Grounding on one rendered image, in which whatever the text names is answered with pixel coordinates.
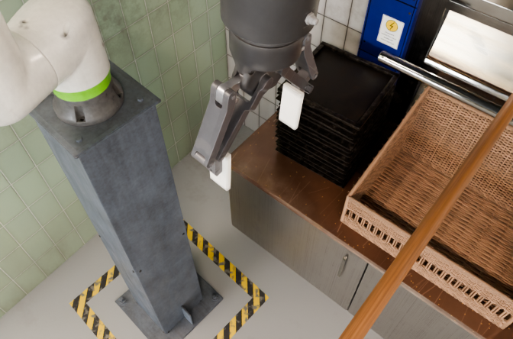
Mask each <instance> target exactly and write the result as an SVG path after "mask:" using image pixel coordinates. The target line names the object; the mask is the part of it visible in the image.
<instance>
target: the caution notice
mask: <svg viewBox="0 0 513 339"><path fill-rule="evenodd" d="M404 24H405V23H403V22H400V21H398V20H396V19H394V18H391V17H389V16H387V15H384V14H383V16H382V22H381V25H380V29H379V34H378V37H377V40H378V41H379V42H381V43H383V44H386V45H388V46H390V47H392V48H394V49H397V47H398V42H399V40H400V37H401V34H402V30H403V27H404Z"/></svg>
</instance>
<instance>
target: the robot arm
mask: <svg viewBox="0 0 513 339"><path fill-rule="evenodd" d="M319 2H320V0H220V13H221V20H222V21H223V23H224V25H225V26H226V27H227V29H229V49H230V52H231V55H232V57H233V59H234V62H235V67H234V71H233V73H232V77H231V79H229V80H228V81H227V82H225V83H222V82H221V81H219V80H218V79H216V80H215V81H214V82H213V83H212V84H211V93H210V101H209V103H208V107H207V109H206V112H205V116H204V118H203V121H202V125H201V127H200V129H199V132H198V136H197V138H196V141H195V145H194V147H193V149H192V154H191V155H192V157H194V158H195V159H196V160H197V161H199V162H200V163H201V164H202V165H203V166H205V167H206V168H207V169H208V170H209V171H210V176H211V179H212V180H214V181H215V182H216V183H217V184H218V185H219V186H221V187H222V188H223V189H225V190H226V191H228V190H229V189H230V188H231V154H229V153H228V151H229V149H230V147H231V145H232V143H233V142H234V139H235V137H236V136H237V134H238V132H239V130H240V128H241V126H242V125H243V123H244V121H245V119H246V117H247V116H248V114H249V112H250V111H253V110H255V109H256V108H257V106H258V104H259V102H260V100H261V98H262V97H263V95H264V94H265V93H266V92H267V91H268V90H269V89H271V88H273V87H274V86H275V85H277V83H278V81H279V80H280V78H281V77H283V78H284V79H286V80H288V81H289V82H291V84H290V83H288V82H285V83H284V84H283V90H282V100H281V105H280V111H279V120H280V121H282V122H283V123H285V124H287V125H288V126H289V127H291V128H292V129H293V130H296V129H297V128H298V123H299V118H300V114H301V110H302V103H303V98H304V91H305V92H307V93H308V94H309V93H311V91H312V90H313V88H314V86H313V85H312V84H310V83H308V81H309V80H310V79H312V80H314V79H315V78H316V77H317V76H318V70H317V67H316V64H315V59H314V56H313V53H312V50H311V34H310V33H309V32H310V31H311V30H312V28H313V27H314V26H315V25H317V24H318V22H319V20H318V19H317V13H318V6H319ZM294 63H295V65H296V67H297V70H298V73H296V72H295V71H294V70H293V69H291V68H290V66H291V65H293V64H294ZM239 89H241V90H243V91H244V92H245V93H247V94H248V95H250V96H251V97H252V98H251V100H250V101H249V100H247V99H246V98H244V97H243V96H242V95H240V94H239V92H238V91H239ZM48 95H54V97H53V110H54V111H55V113H56V115H57V117H58V118H59V119H60V120H61V121H63V122H65V123H67V124H70V125H73V126H78V127H86V126H92V125H95V124H100V123H102V122H103V121H106V120H108V119H109V118H111V117H112V116H113V115H115V114H116V113H117V112H118V111H119V109H120V108H121V106H122V105H123V102H124V91H123V88H122V86H121V84H120V82H119V81H117V80H116V78H114V77H113V76H112V75H111V73H110V63H109V60H108V55H107V53H106V50H105V45H104V43H103V40H102V36H101V34H100V31H99V29H98V25H97V22H96V19H95V16H94V13H93V10H92V7H91V5H90V4H89V2H88V1H87V0H28V1H27V2H26V3H25V4H24V5H23V6H22V7H21V8H20V9H19V10H18V11H17V12H16V13H15V15H14V16H13V17H12V18H11V19H10V21H9V22H8V23H7V24H6V22H5V19H4V17H3V15H2V13H1V11H0V127H2V126H7V125H10V124H14V123H16V122H18V121H20V120H21V119H23V118H24V117H26V116H27V115H28V114H29V113H30V112H31V111H32V110H33V109H35V108H36V107H37V106H38V105H39V104H40V103H41V102H42V101H43V100H44V99H45V98H46V97H47V96H48Z"/></svg>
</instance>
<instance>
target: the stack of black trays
mask: <svg viewBox="0 0 513 339"><path fill-rule="evenodd" d="M312 53H313V56H314V59H315V64H316V67H317V70H318V76H317V77H316V78H315V79H314V80H312V79H310V80H309V81H308V83H310V84H312V85H313V86H314V88H313V90H312V91H311V93H309V94H308V93H307V92H305V91H304V98H303V103H302V110H301V114H300V118H299V123H298V128H297V129H296V130H293V129H292V128H291V127H289V126H288V125H287V124H285V123H283V122H282V121H280V120H279V111H280V106H279V107H278V108H277V109H276V110H277V111H278V113H277V115H278V116H277V117H276V119H278V121H277V122H276V125H277V126H276V128H278V129H277V130H276V131H275V132H276V133H277V134H276V135H275V137H277V138H278V139H277V140H276V143H277V144H276V145H277V146H278V147H277V148H276V149H275V150H277V151H278V152H280V153H281V154H283V155H285V156H286V157H288V158H290V159H291V160H294V161H295V162H296V163H299V164H301V165H303V166H304V167H306V168H308V169H309V170H311V171H313V172H315V173H317V174H318V175H320V176H322V177H324V178H325V179H327V180H329V181H331V182H332V183H334V184H336V185H338V186H339V187H341V188H344V187H345V185H346V184H347V183H348V182H349V181H350V179H351V177H352V176H353V174H354V173H355V172H356V171H357V169H358V168H359V167H360V165H361V164H362V162H363V161H364V160H365V159H366V157H367V156H368V154H369V152H370V151H371V150H372V149H373V148H374V146H375V145H376V143H377V142H378V140H379V139H380V135H381V134H382V133H381V132H380V131H381V129H382V126H383V123H384V122H385V121H386V120H384V119H385V118H386V116H387V114H386V113H387V112H388V108H389V106H390V105H389V103H390V102H391V101H392V100H391V99H392V96H393V94H394V93H395V92H396V90H394V88H395V87H396V86H395V83H396V82H397V79H398V78H399V77H400V74H398V73H396V72H393V71H391V70H390V69H386V68H385V67H382V66H380V65H377V64H375V63H372V62H370V61H368V60H365V59H363V58H361V57H359V56H356V55H354V54H352V53H349V52H347V51H345V50H342V49H340V48H338V47H335V46H333V45H331V44H328V43H326V42H324V41H322V42H321V43H320V44H319V45H318V46H317V47H316V48H315V49H314V50H313V52H312Z"/></svg>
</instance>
